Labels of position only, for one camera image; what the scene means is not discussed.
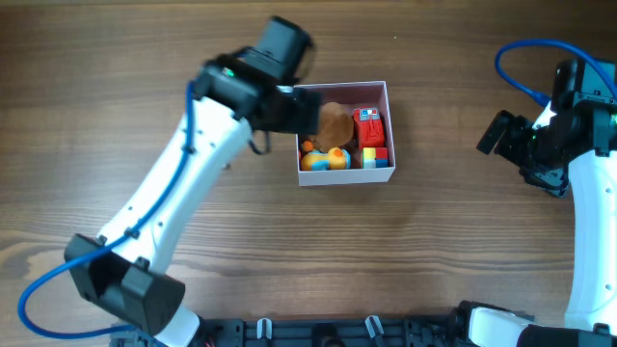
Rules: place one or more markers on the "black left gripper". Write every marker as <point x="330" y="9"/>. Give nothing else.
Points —
<point x="299" y="120"/>

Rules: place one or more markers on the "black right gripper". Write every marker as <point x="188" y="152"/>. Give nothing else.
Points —
<point x="517" y="143"/>

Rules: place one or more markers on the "brown plush toy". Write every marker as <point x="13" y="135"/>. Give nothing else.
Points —
<point x="335" y="127"/>

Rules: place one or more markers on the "yellow duck toy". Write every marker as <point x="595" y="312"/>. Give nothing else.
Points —
<point x="314" y="160"/>

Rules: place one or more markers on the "white cardboard box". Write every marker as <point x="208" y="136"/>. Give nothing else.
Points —
<point x="354" y="95"/>

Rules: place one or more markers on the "red toy truck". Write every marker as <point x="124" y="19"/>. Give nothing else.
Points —
<point x="369" y="127"/>

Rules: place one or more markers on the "colourful two-by-two puzzle cube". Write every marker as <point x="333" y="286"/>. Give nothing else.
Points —
<point x="375" y="157"/>

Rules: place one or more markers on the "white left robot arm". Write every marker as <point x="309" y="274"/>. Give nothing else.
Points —
<point x="123" y="270"/>

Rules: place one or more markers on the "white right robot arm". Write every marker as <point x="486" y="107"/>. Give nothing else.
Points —
<point x="590" y="317"/>

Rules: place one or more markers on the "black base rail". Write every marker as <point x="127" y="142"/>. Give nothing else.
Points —
<point x="371" y="331"/>

